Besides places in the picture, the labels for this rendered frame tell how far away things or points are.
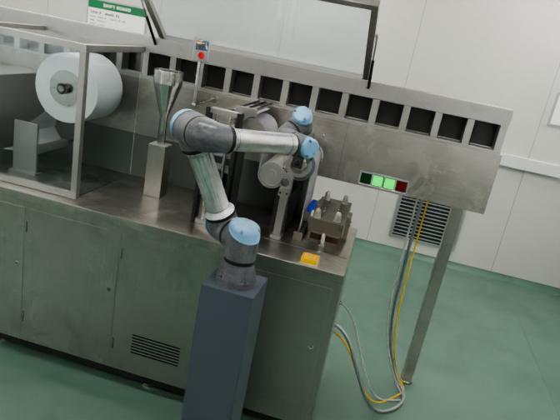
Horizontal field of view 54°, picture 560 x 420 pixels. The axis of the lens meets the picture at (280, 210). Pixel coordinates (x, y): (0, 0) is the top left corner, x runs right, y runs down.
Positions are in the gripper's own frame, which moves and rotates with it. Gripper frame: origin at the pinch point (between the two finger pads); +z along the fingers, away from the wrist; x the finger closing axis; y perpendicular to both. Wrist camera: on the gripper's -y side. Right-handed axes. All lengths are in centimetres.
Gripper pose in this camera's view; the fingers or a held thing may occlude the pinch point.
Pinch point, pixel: (302, 162)
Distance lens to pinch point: 239.6
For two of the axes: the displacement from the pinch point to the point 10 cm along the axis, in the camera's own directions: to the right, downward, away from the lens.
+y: 2.8, -8.9, 3.7
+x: -9.6, -2.4, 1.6
